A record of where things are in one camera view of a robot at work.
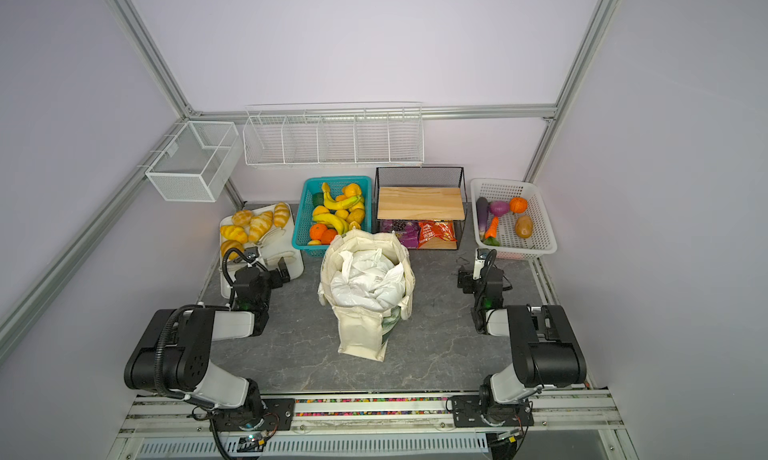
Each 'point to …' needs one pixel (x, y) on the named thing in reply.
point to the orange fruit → (352, 190)
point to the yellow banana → (338, 204)
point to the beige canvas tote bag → (364, 334)
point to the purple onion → (499, 208)
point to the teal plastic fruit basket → (329, 207)
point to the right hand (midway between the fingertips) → (480, 268)
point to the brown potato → (524, 226)
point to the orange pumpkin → (518, 205)
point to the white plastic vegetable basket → (511, 217)
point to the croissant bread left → (234, 232)
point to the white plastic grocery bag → (368, 281)
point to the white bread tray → (280, 242)
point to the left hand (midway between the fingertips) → (269, 262)
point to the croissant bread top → (242, 217)
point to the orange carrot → (492, 230)
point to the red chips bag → (440, 229)
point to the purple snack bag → (408, 231)
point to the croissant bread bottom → (230, 244)
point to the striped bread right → (282, 214)
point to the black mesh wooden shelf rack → (423, 204)
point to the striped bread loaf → (259, 226)
